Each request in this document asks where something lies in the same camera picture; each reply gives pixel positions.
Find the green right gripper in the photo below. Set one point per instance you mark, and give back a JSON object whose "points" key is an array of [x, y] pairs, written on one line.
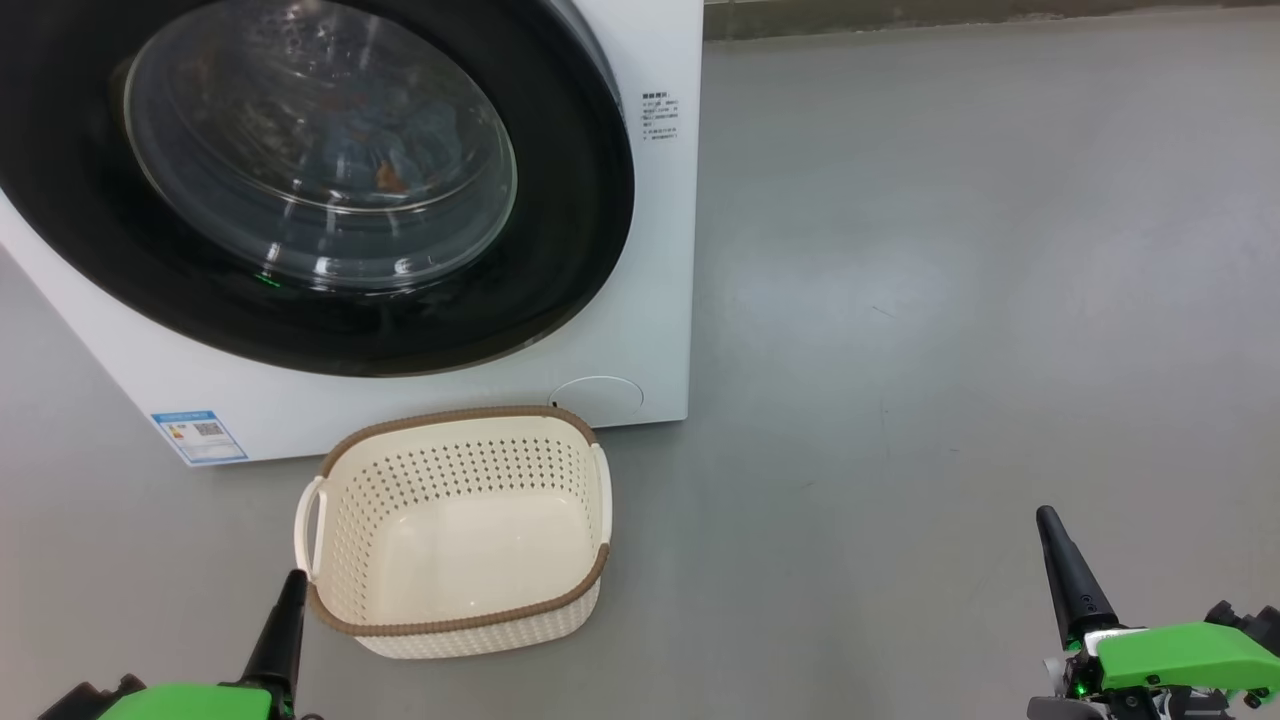
{"points": [[1180, 660]]}

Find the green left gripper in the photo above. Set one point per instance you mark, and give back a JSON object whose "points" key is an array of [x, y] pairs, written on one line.
{"points": [[190, 703]]}

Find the blue monkey print garment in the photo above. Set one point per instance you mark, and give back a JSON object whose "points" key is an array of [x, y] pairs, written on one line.
{"points": [[425, 125], [380, 178]]}

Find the black round glass washer door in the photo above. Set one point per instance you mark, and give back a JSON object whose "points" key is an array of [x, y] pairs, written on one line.
{"points": [[580, 200]]}

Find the white front-load washing machine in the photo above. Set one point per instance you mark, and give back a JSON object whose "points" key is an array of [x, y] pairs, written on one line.
{"points": [[660, 250]]}

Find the cream perforated laundry basket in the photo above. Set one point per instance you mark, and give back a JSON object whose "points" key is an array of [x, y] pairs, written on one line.
{"points": [[460, 540]]}

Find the blue energy label sticker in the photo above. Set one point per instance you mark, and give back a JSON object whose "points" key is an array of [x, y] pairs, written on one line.
{"points": [[200, 437]]}

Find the round white filter cover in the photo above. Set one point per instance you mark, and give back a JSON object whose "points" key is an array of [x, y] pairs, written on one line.
{"points": [[600, 395]]}

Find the small printed text sticker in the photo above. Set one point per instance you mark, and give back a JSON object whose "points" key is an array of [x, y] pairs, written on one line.
{"points": [[661, 116]]}

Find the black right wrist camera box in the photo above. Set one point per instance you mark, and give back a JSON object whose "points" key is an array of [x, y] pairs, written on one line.
{"points": [[1245, 622]]}

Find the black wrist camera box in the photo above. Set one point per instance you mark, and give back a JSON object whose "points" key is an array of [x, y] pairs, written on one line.
{"points": [[80, 700], [1245, 622]]}

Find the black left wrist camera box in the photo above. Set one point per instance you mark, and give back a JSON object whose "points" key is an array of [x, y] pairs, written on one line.
{"points": [[80, 700]]}

